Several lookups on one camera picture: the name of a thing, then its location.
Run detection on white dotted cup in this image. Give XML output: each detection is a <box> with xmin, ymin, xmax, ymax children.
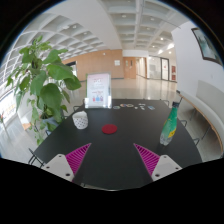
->
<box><xmin>72</xmin><ymin>110</ymin><xmax>89</xmax><ymax>130</ymax></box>

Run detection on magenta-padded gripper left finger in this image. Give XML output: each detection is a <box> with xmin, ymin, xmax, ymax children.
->
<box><xmin>41</xmin><ymin>142</ymin><xmax>92</xmax><ymax>184</ymax></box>

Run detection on dark framed wall picture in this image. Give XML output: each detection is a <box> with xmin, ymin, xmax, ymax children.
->
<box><xmin>190</xmin><ymin>27</ymin><xmax>224</xmax><ymax>66</ymax></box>

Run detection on green leafy potted plant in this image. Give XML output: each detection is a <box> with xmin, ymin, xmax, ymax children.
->
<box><xmin>4</xmin><ymin>35</ymin><xmax>83</xmax><ymax>146</ymax></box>

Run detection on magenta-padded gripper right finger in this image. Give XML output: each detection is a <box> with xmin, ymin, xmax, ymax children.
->
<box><xmin>133</xmin><ymin>142</ymin><xmax>184</xmax><ymax>183</ymax></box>

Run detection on green plastic drink bottle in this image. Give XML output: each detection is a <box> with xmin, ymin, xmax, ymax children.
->
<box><xmin>159</xmin><ymin>100</ymin><xmax>183</xmax><ymax>147</ymax></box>

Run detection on recessed ceiling lights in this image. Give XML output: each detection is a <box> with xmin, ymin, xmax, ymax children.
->
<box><xmin>66</xmin><ymin>11</ymin><xmax>176</xmax><ymax>51</ymax></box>

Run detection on clear acrylic sign stand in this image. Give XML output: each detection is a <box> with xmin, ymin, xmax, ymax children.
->
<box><xmin>84</xmin><ymin>72</ymin><xmax>113</xmax><ymax>110</ymax></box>

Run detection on flat round red coaster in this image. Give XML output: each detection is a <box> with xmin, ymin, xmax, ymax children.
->
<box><xmin>101</xmin><ymin>123</ymin><xmax>119</xmax><ymax>135</ymax></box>

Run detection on white long bench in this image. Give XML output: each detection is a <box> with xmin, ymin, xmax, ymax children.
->
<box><xmin>176</xmin><ymin>79</ymin><xmax>224</xmax><ymax>154</ymax></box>

